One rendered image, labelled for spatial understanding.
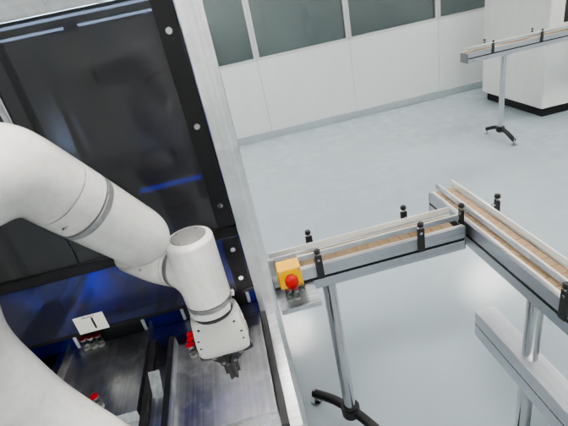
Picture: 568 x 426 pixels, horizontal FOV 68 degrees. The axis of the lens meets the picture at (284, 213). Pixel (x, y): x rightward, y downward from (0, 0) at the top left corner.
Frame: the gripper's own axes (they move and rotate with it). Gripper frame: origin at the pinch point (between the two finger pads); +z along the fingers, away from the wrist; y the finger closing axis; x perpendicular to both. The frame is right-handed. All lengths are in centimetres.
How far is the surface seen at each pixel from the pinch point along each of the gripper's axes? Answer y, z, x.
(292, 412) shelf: -9.2, 22.4, -3.2
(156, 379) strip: 23.7, 18.3, -21.0
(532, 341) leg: -87, 47, -22
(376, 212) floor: -110, 111, -233
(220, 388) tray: 7.8, 22.2, -15.8
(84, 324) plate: 43, 8, -39
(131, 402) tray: 31.5, 22.2, -19.2
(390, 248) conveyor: -54, 18, -50
